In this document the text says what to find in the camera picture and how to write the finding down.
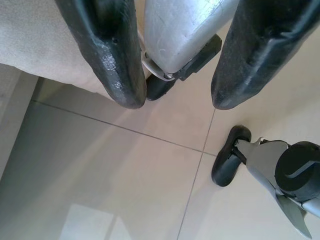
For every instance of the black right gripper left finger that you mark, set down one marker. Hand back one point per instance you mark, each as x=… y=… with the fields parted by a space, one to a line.
x=110 y=55

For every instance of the silver right robot leg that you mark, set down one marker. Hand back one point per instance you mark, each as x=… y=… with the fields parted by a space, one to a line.
x=175 y=30

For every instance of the black left robot foot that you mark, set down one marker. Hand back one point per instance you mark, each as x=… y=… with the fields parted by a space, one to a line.
x=226 y=162

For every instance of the silver left robot leg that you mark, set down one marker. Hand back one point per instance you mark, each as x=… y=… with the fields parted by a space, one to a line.
x=295 y=175

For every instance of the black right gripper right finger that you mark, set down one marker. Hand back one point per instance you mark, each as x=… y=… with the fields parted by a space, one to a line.
x=252 y=62

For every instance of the beige fabric sofa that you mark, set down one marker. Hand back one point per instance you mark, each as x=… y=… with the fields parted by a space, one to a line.
x=37 y=37

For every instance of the silver robot leg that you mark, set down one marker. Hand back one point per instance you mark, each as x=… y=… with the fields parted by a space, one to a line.
x=175 y=30
x=295 y=175

